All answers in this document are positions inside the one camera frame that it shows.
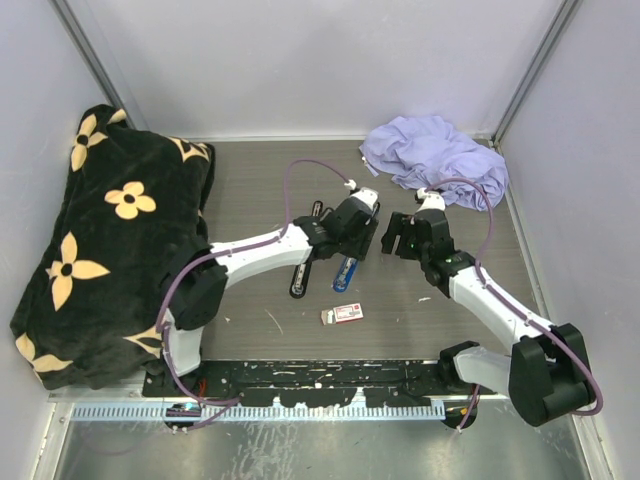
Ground blue stapler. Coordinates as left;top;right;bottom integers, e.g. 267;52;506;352
332;257;359;293

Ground black stapler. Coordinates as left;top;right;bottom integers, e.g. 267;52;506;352
289;200;323;299

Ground red white staple box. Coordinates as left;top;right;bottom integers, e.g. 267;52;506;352
320;303;364;326

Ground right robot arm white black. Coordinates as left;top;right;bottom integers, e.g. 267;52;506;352
381;209;603;427

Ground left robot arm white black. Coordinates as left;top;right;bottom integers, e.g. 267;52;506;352
158;188;379;396

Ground lavender crumpled cloth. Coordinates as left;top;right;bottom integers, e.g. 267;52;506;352
359;115;509;211

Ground black floral blanket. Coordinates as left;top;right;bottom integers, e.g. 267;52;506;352
10;105;215;391

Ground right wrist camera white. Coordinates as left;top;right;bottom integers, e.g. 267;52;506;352
415;188;446;212

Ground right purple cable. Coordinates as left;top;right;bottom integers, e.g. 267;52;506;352
417;178;604;431

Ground purple cable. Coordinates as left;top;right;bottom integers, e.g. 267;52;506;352
155;159;359;431
417;178;604;431

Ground white cable duct strip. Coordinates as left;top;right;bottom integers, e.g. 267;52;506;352
71;401;446;423

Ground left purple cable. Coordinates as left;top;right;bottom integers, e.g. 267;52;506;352
155;159;359;431

